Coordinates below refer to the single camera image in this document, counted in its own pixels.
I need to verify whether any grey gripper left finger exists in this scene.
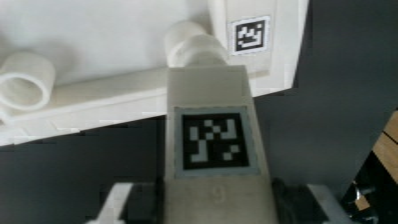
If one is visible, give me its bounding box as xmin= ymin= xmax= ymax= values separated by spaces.
xmin=86 ymin=181 xmax=157 ymax=224

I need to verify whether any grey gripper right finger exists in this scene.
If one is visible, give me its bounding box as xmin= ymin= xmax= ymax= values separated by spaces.
xmin=273 ymin=178 xmax=354 ymax=224

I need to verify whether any white square tabletop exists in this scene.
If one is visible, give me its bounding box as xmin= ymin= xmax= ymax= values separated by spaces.
xmin=0 ymin=0 xmax=310 ymax=146

